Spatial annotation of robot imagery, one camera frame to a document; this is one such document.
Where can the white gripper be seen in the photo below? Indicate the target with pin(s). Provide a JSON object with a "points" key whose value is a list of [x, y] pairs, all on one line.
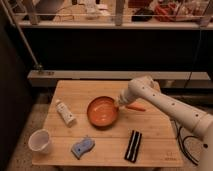
{"points": [[124, 98]]}

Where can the orange ceramic bowl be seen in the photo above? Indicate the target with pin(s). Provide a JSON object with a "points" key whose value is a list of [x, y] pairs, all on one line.
{"points": [[102, 112]]}

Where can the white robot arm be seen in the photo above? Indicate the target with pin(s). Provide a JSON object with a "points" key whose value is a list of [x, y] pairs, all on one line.
{"points": [[198, 122]]}

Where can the orange carrot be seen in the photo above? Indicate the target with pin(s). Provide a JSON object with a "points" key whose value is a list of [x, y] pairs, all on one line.
{"points": [[135, 107]]}

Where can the black white striped block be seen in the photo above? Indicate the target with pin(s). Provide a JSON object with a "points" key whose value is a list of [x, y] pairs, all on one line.
{"points": [[133, 146]]}

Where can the white tube bottle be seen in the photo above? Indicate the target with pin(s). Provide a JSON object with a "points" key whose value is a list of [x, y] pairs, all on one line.
{"points": [[65, 113]]}

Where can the blue sponge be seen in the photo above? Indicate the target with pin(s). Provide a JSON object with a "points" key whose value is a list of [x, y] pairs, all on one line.
{"points": [[82, 147]]}

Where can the black object on shelf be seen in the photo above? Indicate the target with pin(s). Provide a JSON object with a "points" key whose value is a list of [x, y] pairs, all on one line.
{"points": [[142, 15]]}

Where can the red object on shelf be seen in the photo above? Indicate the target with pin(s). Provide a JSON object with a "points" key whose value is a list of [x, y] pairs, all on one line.
{"points": [[165, 13]]}

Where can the white low shelf ledge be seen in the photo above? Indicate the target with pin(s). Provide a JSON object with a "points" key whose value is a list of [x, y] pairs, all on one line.
{"points": [[191, 80]]}

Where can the white plastic cup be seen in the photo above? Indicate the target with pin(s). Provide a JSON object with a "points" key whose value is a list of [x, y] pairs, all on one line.
{"points": [[40, 142]]}

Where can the metal diagonal pole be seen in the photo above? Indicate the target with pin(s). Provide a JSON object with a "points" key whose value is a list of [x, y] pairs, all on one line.
{"points": [[38, 67]]}

